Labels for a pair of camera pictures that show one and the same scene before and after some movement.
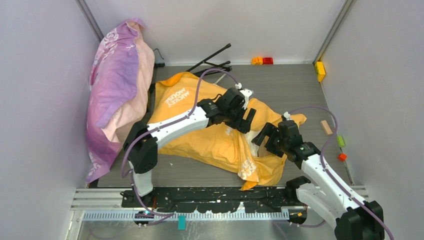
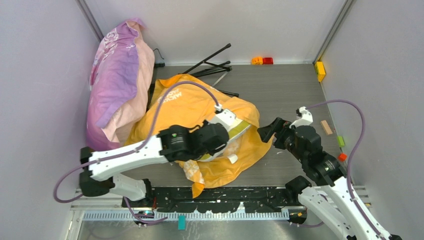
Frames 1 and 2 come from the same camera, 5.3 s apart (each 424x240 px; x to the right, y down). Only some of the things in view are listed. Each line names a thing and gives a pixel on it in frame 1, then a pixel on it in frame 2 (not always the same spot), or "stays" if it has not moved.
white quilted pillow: x=254 y=147 to x=191 y=168
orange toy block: x=256 y=60 stays
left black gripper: x=242 y=125 to x=205 y=124
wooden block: x=326 y=127 stays
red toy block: x=267 y=61 stays
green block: x=341 y=141 stays
